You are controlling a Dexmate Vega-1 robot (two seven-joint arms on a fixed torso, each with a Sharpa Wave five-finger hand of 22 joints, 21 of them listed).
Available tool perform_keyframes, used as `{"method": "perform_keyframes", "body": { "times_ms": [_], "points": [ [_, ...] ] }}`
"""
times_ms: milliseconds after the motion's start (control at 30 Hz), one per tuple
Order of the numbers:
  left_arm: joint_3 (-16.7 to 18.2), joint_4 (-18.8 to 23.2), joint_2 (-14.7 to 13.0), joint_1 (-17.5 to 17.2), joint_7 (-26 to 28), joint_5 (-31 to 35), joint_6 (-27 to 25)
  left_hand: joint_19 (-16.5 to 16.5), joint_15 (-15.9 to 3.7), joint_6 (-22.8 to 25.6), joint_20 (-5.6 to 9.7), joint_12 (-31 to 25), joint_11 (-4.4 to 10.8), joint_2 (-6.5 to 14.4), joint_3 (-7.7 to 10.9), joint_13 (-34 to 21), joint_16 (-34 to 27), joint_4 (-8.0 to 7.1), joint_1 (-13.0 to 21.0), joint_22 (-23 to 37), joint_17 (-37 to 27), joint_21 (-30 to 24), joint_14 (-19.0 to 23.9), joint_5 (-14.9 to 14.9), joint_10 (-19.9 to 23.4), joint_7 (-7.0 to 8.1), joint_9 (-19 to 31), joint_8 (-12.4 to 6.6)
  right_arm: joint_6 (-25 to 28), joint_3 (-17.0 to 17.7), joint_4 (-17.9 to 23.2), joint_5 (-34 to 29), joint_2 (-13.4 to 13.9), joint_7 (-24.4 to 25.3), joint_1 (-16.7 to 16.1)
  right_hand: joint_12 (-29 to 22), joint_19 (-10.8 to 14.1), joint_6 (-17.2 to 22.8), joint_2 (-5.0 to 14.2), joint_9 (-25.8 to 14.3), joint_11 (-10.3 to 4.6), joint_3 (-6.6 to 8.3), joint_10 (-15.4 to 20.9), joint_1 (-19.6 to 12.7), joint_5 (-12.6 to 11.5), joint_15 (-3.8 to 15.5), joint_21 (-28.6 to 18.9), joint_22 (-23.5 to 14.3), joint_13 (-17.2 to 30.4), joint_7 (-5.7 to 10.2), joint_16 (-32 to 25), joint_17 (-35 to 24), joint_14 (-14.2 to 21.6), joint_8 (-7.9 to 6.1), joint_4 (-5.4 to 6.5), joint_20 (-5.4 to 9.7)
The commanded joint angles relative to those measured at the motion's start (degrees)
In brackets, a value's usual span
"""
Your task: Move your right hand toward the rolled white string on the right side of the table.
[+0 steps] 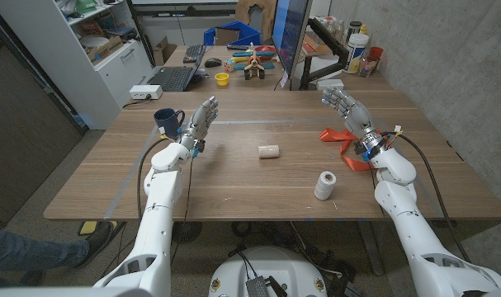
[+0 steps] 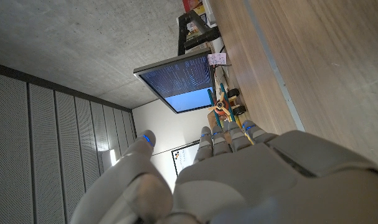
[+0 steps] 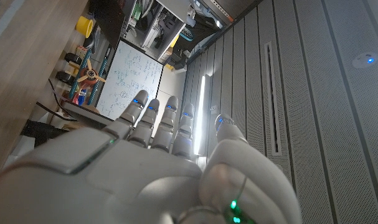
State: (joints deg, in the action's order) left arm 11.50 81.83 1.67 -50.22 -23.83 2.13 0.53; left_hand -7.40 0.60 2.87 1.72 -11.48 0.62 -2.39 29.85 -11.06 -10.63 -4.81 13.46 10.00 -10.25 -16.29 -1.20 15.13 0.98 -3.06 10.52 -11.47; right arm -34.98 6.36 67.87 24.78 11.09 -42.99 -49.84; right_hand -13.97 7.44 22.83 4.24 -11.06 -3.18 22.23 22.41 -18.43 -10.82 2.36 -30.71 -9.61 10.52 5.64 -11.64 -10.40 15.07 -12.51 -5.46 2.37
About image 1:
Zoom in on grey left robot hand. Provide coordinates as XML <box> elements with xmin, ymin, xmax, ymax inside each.
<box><xmin>178</xmin><ymin>96</ymin><xmax>220</xmax><ymax>152</ymax></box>

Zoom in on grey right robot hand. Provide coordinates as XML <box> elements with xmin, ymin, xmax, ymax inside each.
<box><xmin>320</xmin><ymin>87</ymin><xmax>390</xmax><ymax>160</ymax></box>

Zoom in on dark blue mug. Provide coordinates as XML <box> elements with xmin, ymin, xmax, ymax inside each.
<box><xmin>153</xmin><ymin>107</ymin><xmax>186</xmax><ymax>140</ymax></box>

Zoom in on small white box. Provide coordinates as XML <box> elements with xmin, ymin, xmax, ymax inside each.
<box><xmin>315</xmin><ymin>78</ymin><xmax>345</xmax><ymax>92</ymax></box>

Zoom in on clear glass jar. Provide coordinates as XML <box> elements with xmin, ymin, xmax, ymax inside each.
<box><xmin>359</xmin><ymin>55</ymin><xmax>379</xmax><ymax>78</ymax></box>

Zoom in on black laptop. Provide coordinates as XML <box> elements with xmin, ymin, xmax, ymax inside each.
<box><xmin>149</xmin><ymin>45</ymin><xmax>208</xmax><ymax>92</ymax></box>

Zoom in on white canister blue label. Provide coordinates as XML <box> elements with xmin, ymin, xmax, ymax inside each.
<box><xmin>343</xmin><ymin>33</ymin><xmax>370</xmax><ymax>75</ymax></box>

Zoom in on white power strip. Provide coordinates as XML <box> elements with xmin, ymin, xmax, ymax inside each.
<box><xmin>129</xmin><ymin>84</ymin><xmax>163</xmax><ymax>101</ymax></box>

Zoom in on red cup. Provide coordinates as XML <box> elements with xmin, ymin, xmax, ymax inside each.
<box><xmin>367</xmin><ymin>46</ymin><xmax>385</xmax><ymax>63</ymax></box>

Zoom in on black keyboard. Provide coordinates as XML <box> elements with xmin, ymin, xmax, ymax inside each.
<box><xmin>182</xmin><ymin>44</ymin><xmax>207</xmax><ymax>64</ymax></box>

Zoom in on beige bandage roll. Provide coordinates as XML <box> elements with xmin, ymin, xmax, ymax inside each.
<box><xmin>258</xmin><ymin>144</ymin><xmax>281</xmax><ymax>159</ymax></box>

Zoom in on wooden toy airplane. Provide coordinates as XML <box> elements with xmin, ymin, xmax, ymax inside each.
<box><xmin>231</xmin><ymin>42</ymin><xmax>277</xmax><ymax>81</ymax></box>

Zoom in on cardboard box with open flaps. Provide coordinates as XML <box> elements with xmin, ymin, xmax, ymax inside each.
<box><xmin>153</xmin><ymin>35</ymin><xmax>177</xmax><ymax>66</ymax></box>

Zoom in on black-lid jar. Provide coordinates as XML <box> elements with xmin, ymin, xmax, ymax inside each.
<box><xmin>347</xmin><ymin>21</ymin><xmax>363</xmax><ymax>42</ymax></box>

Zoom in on red bowl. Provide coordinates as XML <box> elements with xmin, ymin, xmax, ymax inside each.
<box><xmin>256</xmin><ymin>45</ymin><xmax>278</xmax><ymax>62</ymax></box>

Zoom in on white shelf cabinet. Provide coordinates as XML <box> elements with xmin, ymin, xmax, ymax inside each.
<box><xmin>0</xmin><ymin>0</ymin><xmax>154</xmax><ymax>131</ymax></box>

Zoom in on blue plastic bin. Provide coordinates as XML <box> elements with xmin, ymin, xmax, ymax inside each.
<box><xmin>203</xmin><ymin>20</ymin><xmax>262</xmax><ymax>47</ymax></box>

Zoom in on round black fan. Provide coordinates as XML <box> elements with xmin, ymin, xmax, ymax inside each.
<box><xmin>170</xmin><ymin>221</ymin><xmax>204</xmax><ymax>244</ymax></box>

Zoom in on computer monitor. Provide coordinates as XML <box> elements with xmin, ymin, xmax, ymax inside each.
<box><xmin>271</xmin><ymin>0</ymin><xmax>313</xmax><ymax>79</ymax></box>

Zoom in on printed cardboard box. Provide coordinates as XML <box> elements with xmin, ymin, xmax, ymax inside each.
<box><xmin>86</xmin><ymin>35</ymin><xmax>124</xmax><ymax>63</ymax></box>

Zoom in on brown cardboard cutout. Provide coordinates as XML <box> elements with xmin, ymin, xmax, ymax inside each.
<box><xmin>234</xmin><ymin>0</ymin><xmax>278</xmax><ymax>30</ymax></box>

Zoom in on white bowl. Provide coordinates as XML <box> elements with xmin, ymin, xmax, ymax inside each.
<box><xmin>79</xmin><ymin>35</ymin><xmax>110</xmax><ymax>50</ymax></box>

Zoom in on yellow floor pad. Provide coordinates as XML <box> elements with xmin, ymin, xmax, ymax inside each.
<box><xmin>78</xmin><ymin>220</ymin><xmax>118</xmax><ymax>236</ymax></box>

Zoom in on black shoe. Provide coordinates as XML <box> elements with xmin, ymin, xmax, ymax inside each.
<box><xmin>74</xmin><ymin>221</ymin><xmax>116</xmax><ymax>269</ymax></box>

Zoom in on white robot torso base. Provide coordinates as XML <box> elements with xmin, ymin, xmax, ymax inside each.
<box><xmin>207</xmin><ymin>246</ymin><xmax>328</xmax><ymax>297</ymax></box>

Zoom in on person leg in jeans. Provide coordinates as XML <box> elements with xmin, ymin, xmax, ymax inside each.
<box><xmin>0</xmin><ymin>226</ymin><xmax>90</xmax><ymax>288</ymax></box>

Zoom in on orange ribbon strap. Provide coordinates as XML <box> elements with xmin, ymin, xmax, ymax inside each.
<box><xmin>319</xmin><ymin>127</ymin><xmax>377</xmax><ymax>172</ymax></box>

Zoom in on white string spool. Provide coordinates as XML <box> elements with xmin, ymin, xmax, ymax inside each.
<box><xmin>314</xmin><ymin>170</ymin><xmax>338</xmax><ymax>202</ymax></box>

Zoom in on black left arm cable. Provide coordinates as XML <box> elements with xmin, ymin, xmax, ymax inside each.
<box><xmin>136</xmin><ymin>137</ymin><xmax>171</xmax><ymax>226</ymax></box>

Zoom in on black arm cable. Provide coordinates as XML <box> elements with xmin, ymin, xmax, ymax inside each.
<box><xmin>396</xmin><ymin>132</ymin><xmax>470</xmax><ymax>264</ymax></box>
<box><xmin>136</xmin><ymin>137</ymin><xmax>171</xmax><ymax>226</ymax></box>

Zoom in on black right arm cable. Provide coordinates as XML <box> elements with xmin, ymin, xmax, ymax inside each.
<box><xmin>396</xmin><ymin>132</ymin><xmax>470</xmax><ymax>264</ymax></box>

